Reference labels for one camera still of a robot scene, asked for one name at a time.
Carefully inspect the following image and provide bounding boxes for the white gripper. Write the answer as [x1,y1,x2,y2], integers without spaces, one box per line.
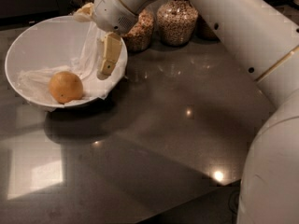
[73,0,138,79]

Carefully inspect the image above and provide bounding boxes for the orange fruit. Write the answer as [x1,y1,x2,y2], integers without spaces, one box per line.
[49,71,83,104]

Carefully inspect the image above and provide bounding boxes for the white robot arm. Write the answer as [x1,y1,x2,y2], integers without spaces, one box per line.
[75,0,299,224]

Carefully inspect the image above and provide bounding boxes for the white bowl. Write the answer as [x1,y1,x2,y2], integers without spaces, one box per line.
[4,15,129,112]

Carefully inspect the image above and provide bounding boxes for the white cloth napkin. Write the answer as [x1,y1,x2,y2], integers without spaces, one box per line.
[16,18,128,107]

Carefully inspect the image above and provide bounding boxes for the black cable bundle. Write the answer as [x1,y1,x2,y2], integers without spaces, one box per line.
[228,189,241,217]

